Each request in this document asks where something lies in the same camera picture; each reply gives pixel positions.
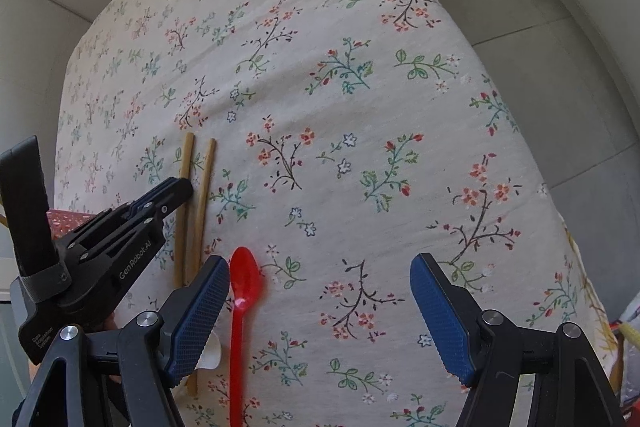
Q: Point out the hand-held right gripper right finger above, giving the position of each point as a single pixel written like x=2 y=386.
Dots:
x=442 y=312

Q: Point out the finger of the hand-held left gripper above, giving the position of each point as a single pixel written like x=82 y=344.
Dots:
x=167 y=207
x=167 y=189

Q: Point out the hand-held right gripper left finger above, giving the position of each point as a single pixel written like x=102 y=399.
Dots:
x=197 y=322

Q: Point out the white plastic spoon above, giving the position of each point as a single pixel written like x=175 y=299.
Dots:
x=210 y=352

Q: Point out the tan bamboo chopstick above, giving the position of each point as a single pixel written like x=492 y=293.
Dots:
x=206 y=187
x=186 y=157

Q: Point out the pink cutout chopstick holder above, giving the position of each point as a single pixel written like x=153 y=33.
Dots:
x=70 y=223

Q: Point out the red plastic spoon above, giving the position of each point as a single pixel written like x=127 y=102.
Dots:
x=245 y=287

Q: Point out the yellow printed cloth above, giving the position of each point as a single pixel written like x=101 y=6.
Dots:
x=595 y=302

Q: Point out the floral printed tablecloth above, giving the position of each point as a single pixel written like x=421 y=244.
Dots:
x=350 y=157

